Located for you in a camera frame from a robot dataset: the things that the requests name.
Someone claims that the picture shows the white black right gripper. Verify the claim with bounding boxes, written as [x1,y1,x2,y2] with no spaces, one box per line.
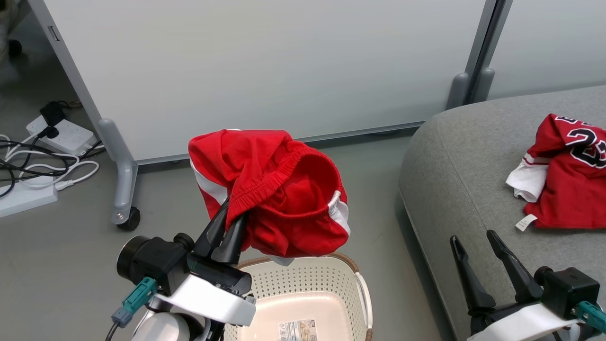
[450,229,587,341]

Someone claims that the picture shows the grey fabric sofa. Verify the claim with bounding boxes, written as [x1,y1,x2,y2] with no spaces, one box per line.
[399,85,606,341]

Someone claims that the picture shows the black power adapter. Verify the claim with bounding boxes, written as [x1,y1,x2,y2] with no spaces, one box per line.
[39,101,66,127]

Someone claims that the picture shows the teal left camera connector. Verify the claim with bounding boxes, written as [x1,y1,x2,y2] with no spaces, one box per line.
[112,277,158,328]

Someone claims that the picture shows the red basketball jersey white sleeves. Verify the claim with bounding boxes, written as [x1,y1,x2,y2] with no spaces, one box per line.
[506,114,606,232]

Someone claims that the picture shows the narrow white partition panel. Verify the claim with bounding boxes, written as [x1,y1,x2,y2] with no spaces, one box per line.
[469,0,606,101]

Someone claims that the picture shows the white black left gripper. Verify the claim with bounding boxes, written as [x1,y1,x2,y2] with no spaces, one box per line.
[155,198,257,327]

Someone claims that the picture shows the white long power strip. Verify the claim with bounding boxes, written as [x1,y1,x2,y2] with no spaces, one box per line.
[0,176,58,218]

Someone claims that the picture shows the grey partition leg with caster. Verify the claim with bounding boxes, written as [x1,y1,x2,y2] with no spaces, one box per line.
[98,118,139,225]

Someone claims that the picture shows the grey partition upright foot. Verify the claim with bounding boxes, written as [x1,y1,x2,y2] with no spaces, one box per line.
[446,72,470,110]
[473,68,495,102]

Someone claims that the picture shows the teal right camera connector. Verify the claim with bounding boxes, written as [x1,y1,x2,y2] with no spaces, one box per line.
[575,301,606,333]

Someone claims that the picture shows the black power cable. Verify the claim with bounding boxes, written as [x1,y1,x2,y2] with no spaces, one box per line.
[0,137,106,197]

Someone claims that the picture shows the teal camera connector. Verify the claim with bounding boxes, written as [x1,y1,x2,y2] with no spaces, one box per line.
[575,301,606,333]
[112,277,158,328]

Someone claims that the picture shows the red shorts white side stripes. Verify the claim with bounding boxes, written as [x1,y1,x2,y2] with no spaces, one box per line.
[188,129,351,266]

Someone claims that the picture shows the cream plastic laundry basket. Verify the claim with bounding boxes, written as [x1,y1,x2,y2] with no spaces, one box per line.
[223,252,374,341]

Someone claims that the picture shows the black caster wheel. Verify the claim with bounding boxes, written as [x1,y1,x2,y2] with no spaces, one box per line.
[117,207,141,232]

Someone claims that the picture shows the large white partition panel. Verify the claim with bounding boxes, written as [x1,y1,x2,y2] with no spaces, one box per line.
[28,0,498,164]

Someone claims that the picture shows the white square power strip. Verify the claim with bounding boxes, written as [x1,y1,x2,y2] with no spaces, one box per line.
[26,116,98,156]

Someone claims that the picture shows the white power cable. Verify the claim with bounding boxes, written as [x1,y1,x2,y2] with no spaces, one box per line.
[0,135,100,191]

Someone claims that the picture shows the printed label sticker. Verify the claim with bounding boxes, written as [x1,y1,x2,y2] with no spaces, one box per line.
[278,319,318,341]

